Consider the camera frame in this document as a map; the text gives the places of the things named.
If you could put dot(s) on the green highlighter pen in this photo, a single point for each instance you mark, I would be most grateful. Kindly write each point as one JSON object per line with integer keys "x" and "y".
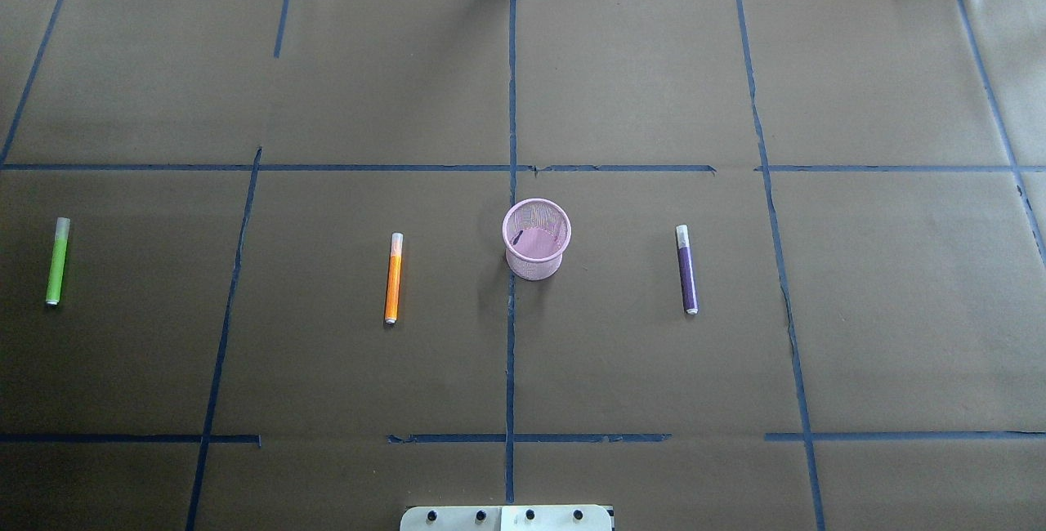
{"x": 57, "y": 262}

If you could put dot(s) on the pink mesh pen holder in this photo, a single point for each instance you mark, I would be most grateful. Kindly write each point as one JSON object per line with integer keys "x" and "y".
{"x": 535, "y": 233}

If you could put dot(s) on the orange highlighter pen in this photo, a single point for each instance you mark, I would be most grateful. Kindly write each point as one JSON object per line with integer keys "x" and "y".
{"x": 394, "y": 277}

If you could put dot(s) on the purple highlighter pen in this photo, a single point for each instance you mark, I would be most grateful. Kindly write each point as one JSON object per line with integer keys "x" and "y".
{"x": 685, "y": 265}

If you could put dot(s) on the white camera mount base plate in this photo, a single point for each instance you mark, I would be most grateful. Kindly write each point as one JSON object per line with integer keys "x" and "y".
{"x": 509, "y": 517}

